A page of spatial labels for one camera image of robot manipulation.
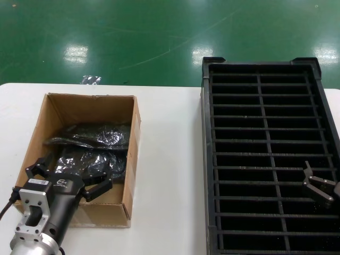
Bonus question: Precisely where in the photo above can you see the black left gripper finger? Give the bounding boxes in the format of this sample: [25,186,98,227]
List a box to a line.
[82,171,114,204]
[25,152,55,183]

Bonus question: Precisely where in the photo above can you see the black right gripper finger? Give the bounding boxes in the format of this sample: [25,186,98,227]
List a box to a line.
[302,160,337,211]

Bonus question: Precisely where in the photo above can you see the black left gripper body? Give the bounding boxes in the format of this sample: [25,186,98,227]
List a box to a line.
[42,172,86,241]

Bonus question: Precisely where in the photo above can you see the translucent grey antistatic bag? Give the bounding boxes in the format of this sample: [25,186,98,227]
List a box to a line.
[44,122,132,151]

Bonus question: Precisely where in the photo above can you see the brown open cardboard box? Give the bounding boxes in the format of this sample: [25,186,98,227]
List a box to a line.
[13,92,141,228]

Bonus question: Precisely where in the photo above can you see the black slotted plastic container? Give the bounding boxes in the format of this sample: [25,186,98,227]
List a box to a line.
[200,56,340,255]

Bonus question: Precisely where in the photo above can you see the silver foil scrap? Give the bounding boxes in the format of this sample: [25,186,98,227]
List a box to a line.
[81,75,103,86]

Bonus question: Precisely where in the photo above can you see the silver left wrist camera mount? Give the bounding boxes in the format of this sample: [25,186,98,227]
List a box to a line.
[14,178,53,240]

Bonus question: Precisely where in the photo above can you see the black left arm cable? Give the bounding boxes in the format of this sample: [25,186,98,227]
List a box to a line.
[0,186,21,222]

